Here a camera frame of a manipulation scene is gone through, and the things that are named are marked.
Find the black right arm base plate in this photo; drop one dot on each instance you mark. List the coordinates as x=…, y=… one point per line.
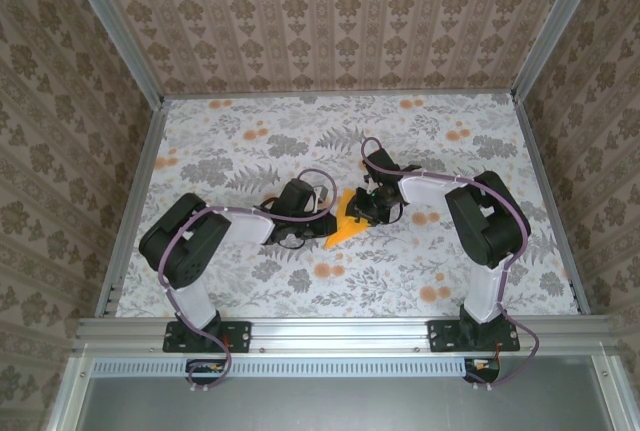
x=440, y=336

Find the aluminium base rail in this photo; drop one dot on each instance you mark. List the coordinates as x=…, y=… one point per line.
x=340, y=333

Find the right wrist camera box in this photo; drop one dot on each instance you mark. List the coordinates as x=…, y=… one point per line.
x=368, y=180

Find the orange paper sheet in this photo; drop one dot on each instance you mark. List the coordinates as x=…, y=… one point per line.
x=345, y=237

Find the floral table mat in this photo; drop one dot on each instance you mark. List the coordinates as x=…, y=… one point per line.
x=360, y=291

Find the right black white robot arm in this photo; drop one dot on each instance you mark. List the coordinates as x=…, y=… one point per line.
x=480, y=231

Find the grey metal panel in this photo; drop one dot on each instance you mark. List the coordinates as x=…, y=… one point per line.
x=350, y=406

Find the aluminium frame post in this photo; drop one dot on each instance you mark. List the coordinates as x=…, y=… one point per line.
x=115, y=31
x=555, y=26

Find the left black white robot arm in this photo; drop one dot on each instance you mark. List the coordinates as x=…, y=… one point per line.
x=185, y=246

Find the black connector module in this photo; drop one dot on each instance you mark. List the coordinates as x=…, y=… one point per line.
x=482, y=371
x=207, y=372

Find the aluminium side rail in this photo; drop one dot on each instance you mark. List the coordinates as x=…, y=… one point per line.
x=145, y=171
x=545, y=191

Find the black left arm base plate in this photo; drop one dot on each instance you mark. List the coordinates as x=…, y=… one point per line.
x=240, y=336

